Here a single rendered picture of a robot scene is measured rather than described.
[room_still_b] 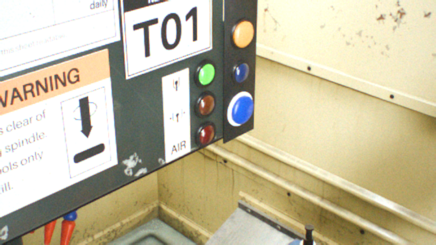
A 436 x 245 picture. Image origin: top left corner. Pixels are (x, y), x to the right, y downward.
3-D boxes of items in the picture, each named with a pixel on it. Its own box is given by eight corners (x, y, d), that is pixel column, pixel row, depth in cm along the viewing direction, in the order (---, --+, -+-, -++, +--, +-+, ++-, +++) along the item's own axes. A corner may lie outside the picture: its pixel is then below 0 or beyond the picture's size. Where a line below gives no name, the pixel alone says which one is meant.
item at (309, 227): (305, 239, 102) (307, 221, 100) (314, 244, 101) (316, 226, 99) (300, 244, 100) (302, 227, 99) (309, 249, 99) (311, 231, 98)
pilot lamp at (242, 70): (250, 80, 62) (251, 59, 61) (235, 87, 61) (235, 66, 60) (246, 78, 63) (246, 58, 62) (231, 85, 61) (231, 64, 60)
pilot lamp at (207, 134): (216, 141, 62) (217, 122, 61) (200, 150, 60) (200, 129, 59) (212, 139, 62) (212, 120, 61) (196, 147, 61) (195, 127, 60)
